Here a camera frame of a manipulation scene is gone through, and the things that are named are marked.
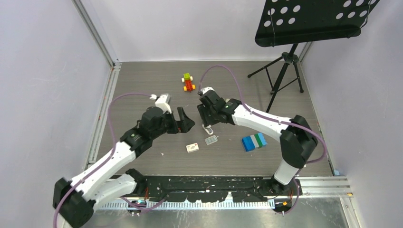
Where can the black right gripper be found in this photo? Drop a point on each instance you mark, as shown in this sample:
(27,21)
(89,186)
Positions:
(206,121)

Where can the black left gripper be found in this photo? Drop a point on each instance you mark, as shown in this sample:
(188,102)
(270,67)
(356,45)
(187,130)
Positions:
(182,126)

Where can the white staple box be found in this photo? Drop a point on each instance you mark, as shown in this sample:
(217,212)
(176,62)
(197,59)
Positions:
(192,147)

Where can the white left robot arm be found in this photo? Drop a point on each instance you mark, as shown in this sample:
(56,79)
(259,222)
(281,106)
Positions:
(77,199)

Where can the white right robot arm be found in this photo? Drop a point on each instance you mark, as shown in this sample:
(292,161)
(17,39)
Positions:
(297,140)

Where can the red green toy brick car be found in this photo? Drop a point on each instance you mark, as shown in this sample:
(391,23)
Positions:
(188,85)

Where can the blue green white brick block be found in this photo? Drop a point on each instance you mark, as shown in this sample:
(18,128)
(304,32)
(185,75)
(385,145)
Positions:
(253,142)

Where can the black music stand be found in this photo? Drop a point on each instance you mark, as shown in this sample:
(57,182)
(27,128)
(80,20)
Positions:
(291,22)

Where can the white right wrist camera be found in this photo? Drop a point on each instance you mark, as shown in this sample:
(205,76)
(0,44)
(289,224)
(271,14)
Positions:
(205,90)

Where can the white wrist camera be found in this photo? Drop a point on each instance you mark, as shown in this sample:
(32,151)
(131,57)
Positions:
(205,90)
(162,102)

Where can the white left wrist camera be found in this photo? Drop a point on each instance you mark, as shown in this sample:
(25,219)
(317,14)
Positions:
(162,102)

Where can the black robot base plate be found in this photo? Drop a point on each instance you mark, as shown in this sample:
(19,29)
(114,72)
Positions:
(209,189)

